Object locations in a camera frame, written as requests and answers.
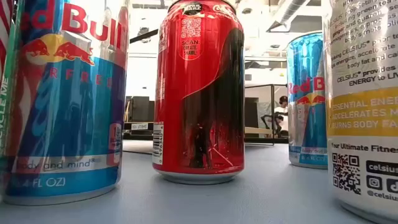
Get blue silver Red Bull can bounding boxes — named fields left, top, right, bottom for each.
left=2, top=0, right=130, bottom=206
left=286, top=30, right=329, bottom=170

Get red Coca-Cola Star Wars can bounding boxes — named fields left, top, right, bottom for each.
left=152, top=0, right=246, bottom=185

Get black monitor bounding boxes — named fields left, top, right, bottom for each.
left=244, top=98, right=259, bottom=128

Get black cabinet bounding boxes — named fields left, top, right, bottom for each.
left=126, top=95, right=155, bottom=123

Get person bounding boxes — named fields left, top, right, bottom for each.
left=274, top=95, right=289, bottom=138

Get dark ceiling fixture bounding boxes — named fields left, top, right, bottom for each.
left=137, top=27, right=150, bottom=44

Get white Celsius can yellow band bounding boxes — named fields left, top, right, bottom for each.
left=322, top=0, right=398, bottom=224

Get silver ventilation duct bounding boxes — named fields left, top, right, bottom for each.
left=266, top=0, right=313, bottom=32

